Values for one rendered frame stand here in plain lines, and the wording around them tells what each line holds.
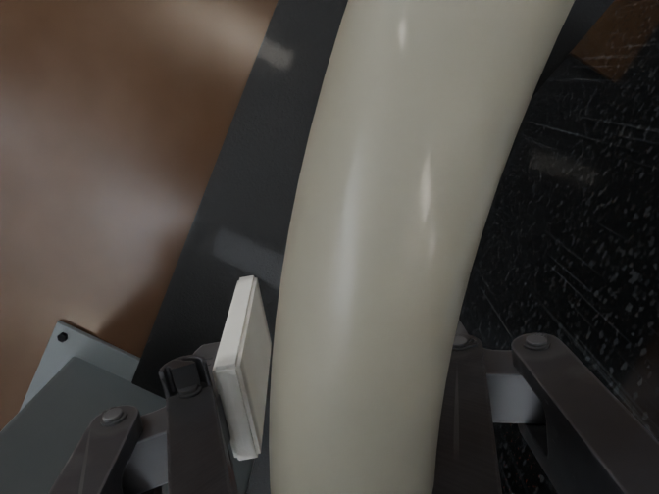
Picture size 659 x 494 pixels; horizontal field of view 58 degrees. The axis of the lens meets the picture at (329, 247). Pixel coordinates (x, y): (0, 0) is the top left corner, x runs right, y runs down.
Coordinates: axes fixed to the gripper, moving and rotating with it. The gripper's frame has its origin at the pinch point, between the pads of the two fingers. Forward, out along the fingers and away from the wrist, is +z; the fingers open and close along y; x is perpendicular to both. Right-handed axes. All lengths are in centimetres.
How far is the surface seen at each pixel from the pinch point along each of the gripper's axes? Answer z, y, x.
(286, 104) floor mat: 84, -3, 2
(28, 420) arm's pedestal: 66, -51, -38
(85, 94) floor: 88, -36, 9
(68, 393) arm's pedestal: 76, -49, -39
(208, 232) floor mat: 85, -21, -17
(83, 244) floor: 88, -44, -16
